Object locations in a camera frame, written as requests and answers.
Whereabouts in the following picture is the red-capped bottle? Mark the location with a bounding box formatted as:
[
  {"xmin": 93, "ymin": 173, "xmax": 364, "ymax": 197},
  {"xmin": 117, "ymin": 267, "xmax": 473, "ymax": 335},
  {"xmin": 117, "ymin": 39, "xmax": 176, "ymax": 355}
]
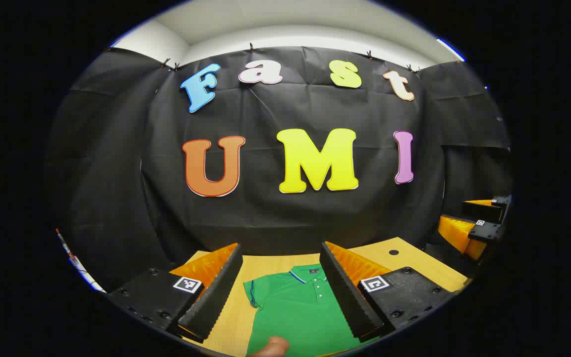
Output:
[{"xmin": 56, "ymin": 228, "xmax": 77, "ymax": 261}]

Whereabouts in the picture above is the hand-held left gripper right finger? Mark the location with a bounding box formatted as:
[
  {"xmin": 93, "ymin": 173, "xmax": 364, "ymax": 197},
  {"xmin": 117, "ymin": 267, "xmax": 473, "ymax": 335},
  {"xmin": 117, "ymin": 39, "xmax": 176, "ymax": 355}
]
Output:
[{"xmin": 319, "ymin": 241, "xmax": 458, "ymax": 344}]

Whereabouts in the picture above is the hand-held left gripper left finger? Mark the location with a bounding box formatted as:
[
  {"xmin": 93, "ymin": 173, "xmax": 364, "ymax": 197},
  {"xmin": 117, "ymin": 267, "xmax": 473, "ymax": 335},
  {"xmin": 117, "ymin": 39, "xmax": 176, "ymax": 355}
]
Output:
[{"xmin": 107, "ymin": 242, "xmax": 244, "ymax": 344}]

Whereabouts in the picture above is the black backdrop cloth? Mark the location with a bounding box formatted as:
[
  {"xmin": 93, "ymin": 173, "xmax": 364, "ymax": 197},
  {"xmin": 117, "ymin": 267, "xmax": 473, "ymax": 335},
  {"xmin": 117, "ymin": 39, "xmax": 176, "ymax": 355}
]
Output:
[{"xmin": 45, "ymin": 46, "xmax": 514, "ymax": 293}]

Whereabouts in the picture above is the green T-shirt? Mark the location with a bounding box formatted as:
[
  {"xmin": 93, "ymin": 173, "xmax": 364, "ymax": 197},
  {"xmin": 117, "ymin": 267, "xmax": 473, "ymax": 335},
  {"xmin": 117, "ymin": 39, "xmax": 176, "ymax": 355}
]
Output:
[{"xmin": 243, "ymin": 264, "xmax": 380, "ymax": 357}]

